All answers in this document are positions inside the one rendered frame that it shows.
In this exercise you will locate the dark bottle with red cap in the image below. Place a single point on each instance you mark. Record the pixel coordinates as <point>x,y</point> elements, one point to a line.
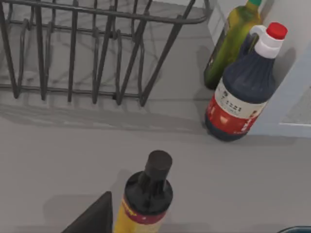
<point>240,97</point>

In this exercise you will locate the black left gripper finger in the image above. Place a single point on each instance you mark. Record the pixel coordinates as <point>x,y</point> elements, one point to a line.
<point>97,216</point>

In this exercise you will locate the dark teal rounded object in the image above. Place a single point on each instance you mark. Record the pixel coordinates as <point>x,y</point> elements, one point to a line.
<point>295,230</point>

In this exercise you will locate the black bottle with yellow label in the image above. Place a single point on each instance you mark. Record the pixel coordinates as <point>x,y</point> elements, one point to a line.
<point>145,201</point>

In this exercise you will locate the green bottle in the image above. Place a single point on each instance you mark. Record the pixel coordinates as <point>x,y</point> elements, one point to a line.
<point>227,46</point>

